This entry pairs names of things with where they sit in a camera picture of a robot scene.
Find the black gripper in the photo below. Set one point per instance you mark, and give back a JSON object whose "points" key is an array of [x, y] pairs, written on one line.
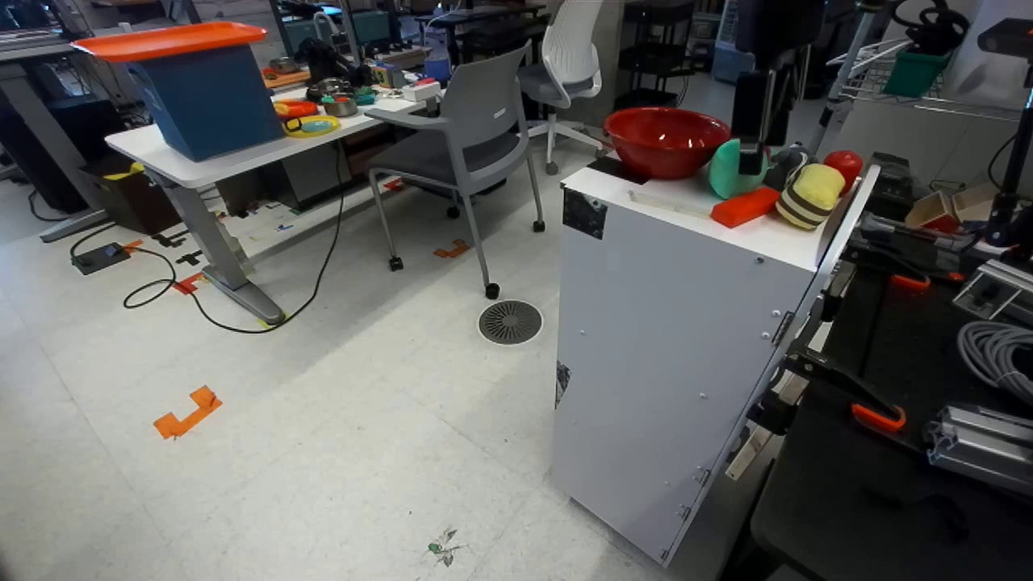
{"points": [[769, 83]]}

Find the grey raccoon plush toy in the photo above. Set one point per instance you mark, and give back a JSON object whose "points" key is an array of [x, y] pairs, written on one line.
{"points": [[785, 170]]}

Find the yellow sponge plush toy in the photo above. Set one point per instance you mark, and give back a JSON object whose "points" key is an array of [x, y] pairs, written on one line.
{"points": [[813, 196]]}

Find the red tomato plush toy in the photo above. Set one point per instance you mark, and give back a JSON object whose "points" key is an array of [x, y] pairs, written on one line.
{"points": [[844, 165]]}

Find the red bowl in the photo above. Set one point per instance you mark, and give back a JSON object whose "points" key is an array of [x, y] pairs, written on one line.
{"points": [[665, 140]]}

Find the orange rectangular block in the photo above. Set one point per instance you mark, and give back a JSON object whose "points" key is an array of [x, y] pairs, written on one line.
{"points": [[745, 209]]}

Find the green bin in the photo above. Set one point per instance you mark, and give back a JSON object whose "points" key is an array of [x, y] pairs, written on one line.
{"points": [[917, 72]]}

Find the white office chair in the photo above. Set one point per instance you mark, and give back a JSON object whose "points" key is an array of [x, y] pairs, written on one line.
{"points": [[571, 65]]}

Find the white cabinet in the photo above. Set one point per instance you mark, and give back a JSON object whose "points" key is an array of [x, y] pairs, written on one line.
{"points": [[665, 355]]}

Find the grey office chair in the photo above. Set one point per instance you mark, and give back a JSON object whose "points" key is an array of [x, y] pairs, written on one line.
{"points": [[473, 119]]}

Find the round grey floor plate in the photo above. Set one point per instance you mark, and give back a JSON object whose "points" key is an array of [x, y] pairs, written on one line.
{"points": [[512, 320]]}

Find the aluminium extrusion bar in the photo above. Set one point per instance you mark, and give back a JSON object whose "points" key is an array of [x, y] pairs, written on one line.
{"points": [[987, 440]]}

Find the black work table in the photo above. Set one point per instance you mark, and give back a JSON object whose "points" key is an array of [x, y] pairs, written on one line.
{"points": [[893, 517]]}

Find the white desk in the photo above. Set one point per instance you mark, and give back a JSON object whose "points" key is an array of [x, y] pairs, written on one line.
{"points": [[215, 163]]}

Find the blue box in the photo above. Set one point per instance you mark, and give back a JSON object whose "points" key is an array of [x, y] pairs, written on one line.
{"points": [[204, 102]]}

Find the orange tray lid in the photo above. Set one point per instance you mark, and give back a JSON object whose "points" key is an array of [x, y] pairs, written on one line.
{"points": [[168, 40]]}

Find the orange floor tape mark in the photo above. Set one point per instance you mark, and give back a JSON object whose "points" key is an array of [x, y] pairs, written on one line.
{"points": [[186, 415]]}

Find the black power brick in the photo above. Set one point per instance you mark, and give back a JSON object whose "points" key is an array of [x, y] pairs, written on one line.
{"points": [[102, 261]]}

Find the grey desk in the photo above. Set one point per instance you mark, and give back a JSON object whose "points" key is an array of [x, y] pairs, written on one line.
{"points": [[36, 107]]}

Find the black camera stand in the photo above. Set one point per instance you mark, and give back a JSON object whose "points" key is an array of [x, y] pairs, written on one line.
{"points": [[1016, 130]]}

